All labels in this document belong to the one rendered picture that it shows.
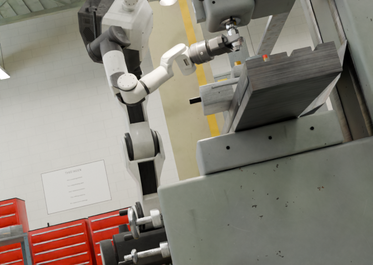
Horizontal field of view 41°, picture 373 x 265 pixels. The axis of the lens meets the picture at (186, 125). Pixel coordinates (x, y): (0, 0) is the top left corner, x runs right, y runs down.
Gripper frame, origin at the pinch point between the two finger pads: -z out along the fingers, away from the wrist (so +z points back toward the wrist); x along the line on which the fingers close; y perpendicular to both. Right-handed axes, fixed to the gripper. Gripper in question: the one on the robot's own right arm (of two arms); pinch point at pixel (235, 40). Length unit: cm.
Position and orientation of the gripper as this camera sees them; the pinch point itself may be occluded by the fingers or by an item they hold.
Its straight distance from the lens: 202.6
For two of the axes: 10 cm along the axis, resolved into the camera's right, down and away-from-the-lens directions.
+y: 2.1, 9.6, -2.0
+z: -8.8, 2.7, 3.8
